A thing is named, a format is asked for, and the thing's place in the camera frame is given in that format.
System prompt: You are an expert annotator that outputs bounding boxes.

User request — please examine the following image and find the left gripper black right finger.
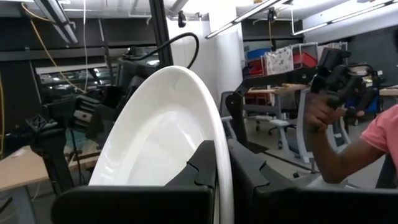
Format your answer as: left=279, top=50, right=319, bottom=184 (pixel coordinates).
left=228, top=138, right=398, bottom=224

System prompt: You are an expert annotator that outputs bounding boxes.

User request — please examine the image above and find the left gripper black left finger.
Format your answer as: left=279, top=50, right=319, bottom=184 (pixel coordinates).
left=51, top=139, right=218, bottom=224

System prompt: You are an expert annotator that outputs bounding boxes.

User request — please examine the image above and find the dark green bowl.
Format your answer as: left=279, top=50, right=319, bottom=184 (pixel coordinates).
left=88, top=65, right=234, bottom=224

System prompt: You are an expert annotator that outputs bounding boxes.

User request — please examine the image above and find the person's forearm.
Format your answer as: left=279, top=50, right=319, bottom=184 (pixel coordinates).
left=306, top=124, right=389, bottom=185

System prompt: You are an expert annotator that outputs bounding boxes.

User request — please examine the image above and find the white office chair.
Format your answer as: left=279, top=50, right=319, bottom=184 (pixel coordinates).
left=269, top=88, right=315, bottom=164

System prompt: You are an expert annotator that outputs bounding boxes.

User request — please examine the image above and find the person's hand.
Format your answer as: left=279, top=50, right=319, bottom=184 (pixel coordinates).
left=303, top=92, right=346, bottom=134

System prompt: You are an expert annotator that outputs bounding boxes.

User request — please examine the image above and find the beige desk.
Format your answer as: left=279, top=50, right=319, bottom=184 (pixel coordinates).
left=0, top=145, right=50, bottom=194

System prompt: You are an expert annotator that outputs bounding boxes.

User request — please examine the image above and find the person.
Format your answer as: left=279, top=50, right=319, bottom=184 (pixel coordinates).
left=303, top=92, right=398, bottom=187

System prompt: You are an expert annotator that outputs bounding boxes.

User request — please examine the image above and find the shelf with coloured bins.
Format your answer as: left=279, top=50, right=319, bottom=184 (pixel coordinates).
left=244, top=42, right=349, bottom=78

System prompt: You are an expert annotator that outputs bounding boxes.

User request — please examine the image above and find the long ceiling light strip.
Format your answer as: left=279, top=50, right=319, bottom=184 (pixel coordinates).
left=204, top=0, right=293, bottom=40
left=292, top=0, right=398, bottom=37

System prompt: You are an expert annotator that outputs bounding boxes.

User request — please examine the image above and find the yellow hanging cord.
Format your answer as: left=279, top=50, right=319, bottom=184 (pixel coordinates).
left=20, top=2, right=88, bottom=94

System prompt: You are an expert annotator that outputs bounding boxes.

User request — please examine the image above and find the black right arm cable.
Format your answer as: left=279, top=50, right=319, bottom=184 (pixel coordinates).
left=124, top=32, right=200, bottom=71

